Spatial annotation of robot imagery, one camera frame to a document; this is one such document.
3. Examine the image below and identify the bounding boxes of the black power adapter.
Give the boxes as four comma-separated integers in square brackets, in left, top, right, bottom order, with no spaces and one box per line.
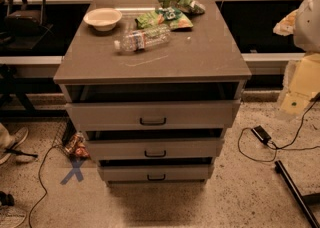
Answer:
[251,126,271,145]

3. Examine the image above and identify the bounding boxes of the green chip bag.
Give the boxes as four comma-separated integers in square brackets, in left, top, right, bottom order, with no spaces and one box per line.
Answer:
[158,0,206,14]
[135,7,193,30]

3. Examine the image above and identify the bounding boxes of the white paper bowl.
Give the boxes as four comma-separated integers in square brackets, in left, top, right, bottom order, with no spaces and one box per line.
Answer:
[83,8,122,32]

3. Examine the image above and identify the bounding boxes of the green chip bag front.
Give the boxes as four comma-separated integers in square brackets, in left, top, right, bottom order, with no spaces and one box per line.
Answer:
[135,7,193,30]

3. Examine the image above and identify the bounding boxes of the black cable floor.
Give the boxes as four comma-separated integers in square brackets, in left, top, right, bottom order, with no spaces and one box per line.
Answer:
[27,145,58,228]
[237,93,320,164]

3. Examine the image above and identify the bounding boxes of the grey sneaker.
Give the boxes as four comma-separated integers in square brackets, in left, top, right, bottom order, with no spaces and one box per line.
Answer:
[0,124,29,165]

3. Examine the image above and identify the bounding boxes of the grey middle drawer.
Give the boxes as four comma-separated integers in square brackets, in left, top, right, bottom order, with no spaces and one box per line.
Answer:
[85,138,224,160]

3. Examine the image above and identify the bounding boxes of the blue tape cross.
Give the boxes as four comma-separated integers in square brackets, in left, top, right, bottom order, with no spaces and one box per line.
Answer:
[60,159,85,185]

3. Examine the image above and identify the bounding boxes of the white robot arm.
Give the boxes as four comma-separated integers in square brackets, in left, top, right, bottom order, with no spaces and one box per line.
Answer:
[273,0,320,115]

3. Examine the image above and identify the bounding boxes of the grey top drawer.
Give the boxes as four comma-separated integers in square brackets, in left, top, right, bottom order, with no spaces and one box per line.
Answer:
[66,100,240,131]

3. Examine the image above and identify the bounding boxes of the clear plastic water bottle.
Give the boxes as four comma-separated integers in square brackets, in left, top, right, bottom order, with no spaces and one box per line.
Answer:
[114,24,171,52]

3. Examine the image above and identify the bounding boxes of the snack packets on floor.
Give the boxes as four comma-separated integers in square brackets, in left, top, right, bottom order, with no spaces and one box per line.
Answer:
[64,133,90,158]

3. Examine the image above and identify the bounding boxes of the black wire basket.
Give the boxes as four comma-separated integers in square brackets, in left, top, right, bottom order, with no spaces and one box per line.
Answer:
[52,118,76,154]

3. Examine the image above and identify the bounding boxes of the grey drawer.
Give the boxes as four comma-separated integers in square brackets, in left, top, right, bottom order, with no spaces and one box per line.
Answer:
[66,100,240,131]
[97,164,214,183]
[85,138,224,160]

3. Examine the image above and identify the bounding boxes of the grey bottom drawer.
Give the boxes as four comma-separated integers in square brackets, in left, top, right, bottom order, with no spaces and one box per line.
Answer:
[97,164,214,183]

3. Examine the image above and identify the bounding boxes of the black metal stand leg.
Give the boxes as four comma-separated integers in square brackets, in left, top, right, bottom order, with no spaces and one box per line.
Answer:
[275,160,320,228]

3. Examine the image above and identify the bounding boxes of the grey drawer cabinet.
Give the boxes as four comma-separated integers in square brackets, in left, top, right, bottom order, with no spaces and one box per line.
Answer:
[52,0,253,187]

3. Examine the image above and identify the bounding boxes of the black chair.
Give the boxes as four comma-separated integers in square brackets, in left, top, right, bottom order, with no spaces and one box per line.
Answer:
[1,0,51,51]

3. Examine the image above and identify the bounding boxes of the black cable left floor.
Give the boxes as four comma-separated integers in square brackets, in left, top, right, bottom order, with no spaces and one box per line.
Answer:
[27,145,58,228]

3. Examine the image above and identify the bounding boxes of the black cable right floor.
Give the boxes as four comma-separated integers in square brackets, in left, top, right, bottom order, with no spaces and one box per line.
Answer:
[237,93,320,164]

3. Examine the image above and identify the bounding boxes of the green chip bag rear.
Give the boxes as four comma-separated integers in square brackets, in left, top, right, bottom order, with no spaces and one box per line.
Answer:
[158,0,206,14]

